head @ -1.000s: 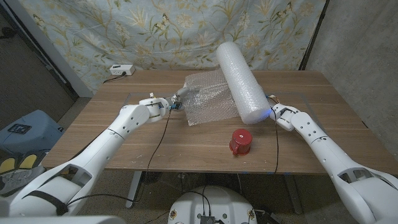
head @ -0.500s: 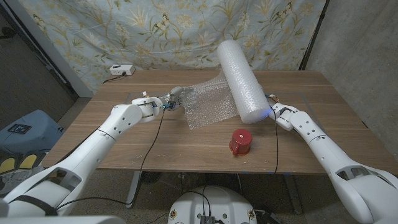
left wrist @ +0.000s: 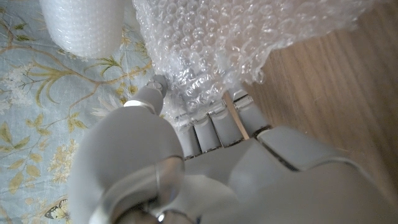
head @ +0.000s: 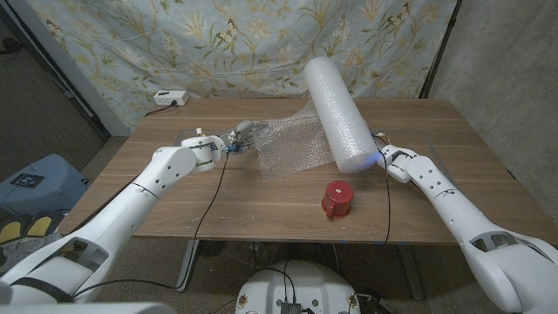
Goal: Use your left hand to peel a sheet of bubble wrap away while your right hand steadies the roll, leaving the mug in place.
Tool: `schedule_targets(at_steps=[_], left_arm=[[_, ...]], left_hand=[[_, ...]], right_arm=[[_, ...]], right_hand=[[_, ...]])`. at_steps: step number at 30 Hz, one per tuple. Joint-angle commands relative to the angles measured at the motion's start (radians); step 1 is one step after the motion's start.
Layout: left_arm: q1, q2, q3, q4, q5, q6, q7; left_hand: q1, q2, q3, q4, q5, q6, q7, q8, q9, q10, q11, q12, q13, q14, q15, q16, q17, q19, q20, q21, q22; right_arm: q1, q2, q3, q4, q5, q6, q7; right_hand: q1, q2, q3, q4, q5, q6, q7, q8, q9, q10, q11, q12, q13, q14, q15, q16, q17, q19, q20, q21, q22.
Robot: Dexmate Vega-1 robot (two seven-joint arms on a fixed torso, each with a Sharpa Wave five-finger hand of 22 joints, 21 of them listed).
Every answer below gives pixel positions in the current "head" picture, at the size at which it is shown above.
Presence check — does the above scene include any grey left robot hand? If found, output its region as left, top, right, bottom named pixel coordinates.
left=219, top=120, right=269, bottom=154

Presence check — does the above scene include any clear bubble wrap roll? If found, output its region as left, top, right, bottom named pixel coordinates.
left=254, top=56, right=379, bottom=182

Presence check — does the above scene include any red mug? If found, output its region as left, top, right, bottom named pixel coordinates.
left=321, top=180, right=355, bottom=219

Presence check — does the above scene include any white power outlet box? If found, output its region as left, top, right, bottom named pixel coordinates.
left=153, top=90, right=191, bottom=107

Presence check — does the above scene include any floral printed backdrop cloth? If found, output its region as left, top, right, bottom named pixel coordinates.
left=24, top=0, right=459, bottom=132

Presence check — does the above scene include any white table leg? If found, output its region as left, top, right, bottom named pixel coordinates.
left=175, top=239, right=201, bottom=292

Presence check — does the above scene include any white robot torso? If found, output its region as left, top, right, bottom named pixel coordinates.
left=235, top=260, right=362, bottom=314

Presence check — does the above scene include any pale grey backdrop pole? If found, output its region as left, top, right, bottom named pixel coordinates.
left=6, top=0, right=132, bottom=137

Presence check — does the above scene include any black backdrop pole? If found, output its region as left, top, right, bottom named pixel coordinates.
left=418, top=0, right=463, bottom=99

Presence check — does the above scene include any grey table leg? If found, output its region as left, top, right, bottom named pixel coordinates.
left=396, top=243, right=426, bottom=301

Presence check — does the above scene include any black flat device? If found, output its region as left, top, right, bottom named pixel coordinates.
left=10, top=173, right=45, bottom=189

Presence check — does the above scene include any yellow and black shoe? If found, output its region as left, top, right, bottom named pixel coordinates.
left=0, top=215, right=60, bottom=245

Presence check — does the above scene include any white robot chest rim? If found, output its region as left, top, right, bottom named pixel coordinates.
left=0, top=302, right=178, bottom=314

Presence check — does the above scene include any grey sneaker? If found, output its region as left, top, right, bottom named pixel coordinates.
left=0, top=233, right=58, bottom=265

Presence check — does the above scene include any thin black left wrist cable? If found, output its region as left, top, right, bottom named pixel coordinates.
left=71, top=151, right=231, bottom=300

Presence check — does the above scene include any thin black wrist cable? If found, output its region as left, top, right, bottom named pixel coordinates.
left=374, top=137, right=392, bottom=244
left=71, top=151, right=231, bottom=300

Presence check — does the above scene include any black outlet power cord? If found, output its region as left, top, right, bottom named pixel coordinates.
left=144, top=100, right=179, bottom=118

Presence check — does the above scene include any black torso cable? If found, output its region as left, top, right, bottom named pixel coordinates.
left=260, top=260, right=298, bottom=304

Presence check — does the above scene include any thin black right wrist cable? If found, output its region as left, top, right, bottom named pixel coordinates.
left=374, top=137, right=392, bottom=244

